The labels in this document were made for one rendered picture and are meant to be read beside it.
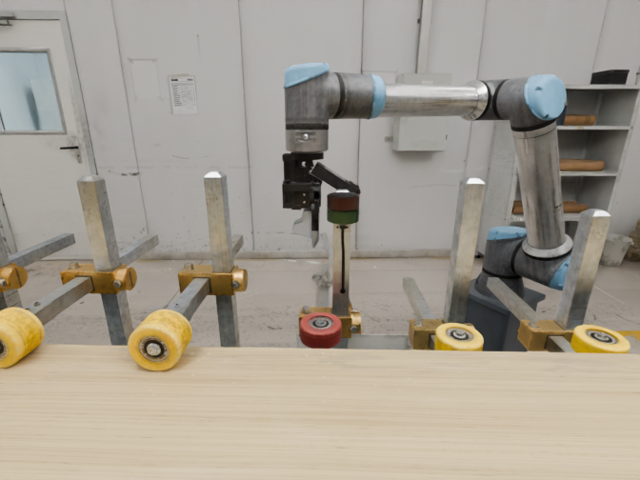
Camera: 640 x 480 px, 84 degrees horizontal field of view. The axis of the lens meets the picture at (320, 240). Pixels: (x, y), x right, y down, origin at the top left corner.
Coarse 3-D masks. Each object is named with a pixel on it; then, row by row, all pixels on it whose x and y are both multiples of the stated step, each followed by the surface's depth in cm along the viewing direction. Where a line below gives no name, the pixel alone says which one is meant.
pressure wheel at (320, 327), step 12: (324, 312) 70; (300, 324) 67; (312, 324) 67; (324, 324) 67; (336, 324) 66; (300, 336) 67; (312, 336) 64; (324, 336) 64; (336, 336) 65; (312, 348) 65; (324, 348) 64
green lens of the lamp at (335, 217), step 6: (330, 210) 64; (330, 216) 64; (336, 216) 63; (342, 216) 63; (348, 216) 63; (354, 216) 64; (330, 222) 64; (336, 222) 64; (342, 222) 63; (348, 222) 63; (354, 222) 64
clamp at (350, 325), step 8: (312, 312) 78; (328, 312) 78; (352, 312) 78; (344, 320) 76; (352, 320) 76; (360, 320) 76; (344, 328) 76; (352, 328) 75; (360, 328) 76; (344, 336) 77
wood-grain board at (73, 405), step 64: (0, 384) 52; (64, 384) 52; (128, 384) 52; (192, 384) 52; (256, 384) 52; (320, 384) 52; (384, 384) 52; (448, 384) 52; (512, 384) 52; (576, 384) 52; (0, 448) 42; (64, 448) 42; (128, 448) 42; (192, 448) 42; (256, 448) 42; (320, 448) 42; (384, 448) 42; (448, 448) 42; (512, 448) 42; (576, 448) 42
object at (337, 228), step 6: (336, 192) 66; (342, 192) 66; (348, 192) 66; (336, 210) 63; (342, 210) 63; (348, 210) 63; (354, 210) 64; (336, 228) 69; (342, 228) 66; (348, 228) 69; (342, 234) 67; (342, 240) 67; (342, 246) 68; (342, 252) 70; (342, 258) 71; (342, 264) 71; (342, 270) 72; (342, 276) 72; (342, 282) 73; (342, 288) 73
